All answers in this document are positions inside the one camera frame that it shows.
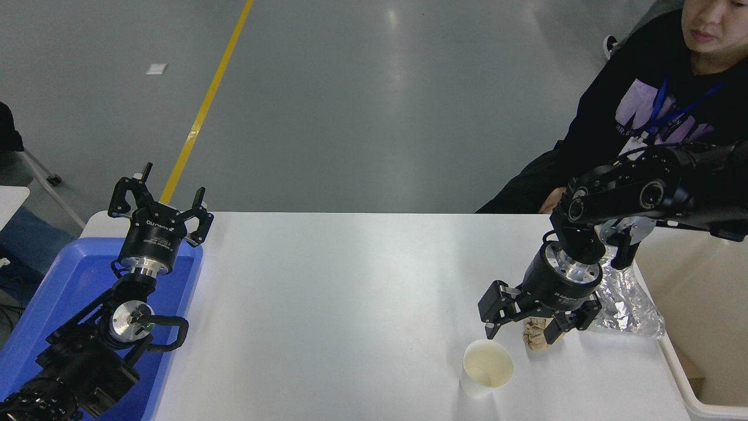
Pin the person's hand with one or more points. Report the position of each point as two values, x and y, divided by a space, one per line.
550 202

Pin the white paper cup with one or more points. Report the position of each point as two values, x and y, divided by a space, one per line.
488 365

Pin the white paper scrap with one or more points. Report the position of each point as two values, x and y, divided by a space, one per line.
156 68

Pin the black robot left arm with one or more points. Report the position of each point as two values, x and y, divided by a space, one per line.
87 362

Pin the large pale plastic bin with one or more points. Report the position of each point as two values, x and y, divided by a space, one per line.
707 304

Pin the blue plastic tray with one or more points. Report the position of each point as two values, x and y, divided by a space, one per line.
76 275

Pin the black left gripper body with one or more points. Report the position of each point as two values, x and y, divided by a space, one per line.
153 237

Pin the black fabric item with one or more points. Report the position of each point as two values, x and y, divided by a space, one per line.
9 131

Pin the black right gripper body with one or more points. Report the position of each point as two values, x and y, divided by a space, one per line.
555 289

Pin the crumpled silver foil tray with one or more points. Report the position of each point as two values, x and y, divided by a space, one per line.
628 304

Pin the white side table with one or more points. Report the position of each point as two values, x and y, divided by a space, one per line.
10 202

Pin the crumpled tan paper ball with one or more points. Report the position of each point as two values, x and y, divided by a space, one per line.
534 338

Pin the grey metal frame leg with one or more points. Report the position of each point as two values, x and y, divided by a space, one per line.
52 187

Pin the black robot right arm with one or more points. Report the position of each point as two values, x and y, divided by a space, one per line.
643 190

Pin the seated person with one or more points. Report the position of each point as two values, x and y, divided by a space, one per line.
602 123

